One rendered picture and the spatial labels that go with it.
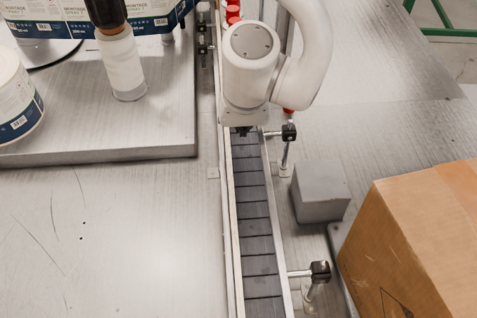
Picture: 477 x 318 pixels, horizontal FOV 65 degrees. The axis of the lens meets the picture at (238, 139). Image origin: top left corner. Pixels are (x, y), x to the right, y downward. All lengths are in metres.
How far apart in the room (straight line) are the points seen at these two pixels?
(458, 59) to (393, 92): 1.81
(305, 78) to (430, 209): 0.24
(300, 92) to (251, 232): 0.31
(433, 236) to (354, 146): 0.48
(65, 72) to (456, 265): 1.01
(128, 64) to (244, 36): 0.45
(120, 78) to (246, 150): 0.36
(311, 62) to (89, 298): 0.58
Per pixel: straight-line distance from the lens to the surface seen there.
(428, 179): 0.58
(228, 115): 0.70
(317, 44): 0.53
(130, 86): 0.98
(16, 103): 0.97
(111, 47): 0.91
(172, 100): 0.99
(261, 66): 0.53
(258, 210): 0.77
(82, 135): 0.96
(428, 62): 1.31
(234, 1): 0.96
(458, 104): 1.20
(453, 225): 0.55
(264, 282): 0.71
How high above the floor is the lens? 1.55
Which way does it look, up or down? 49 degrees down
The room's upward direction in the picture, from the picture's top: straight up
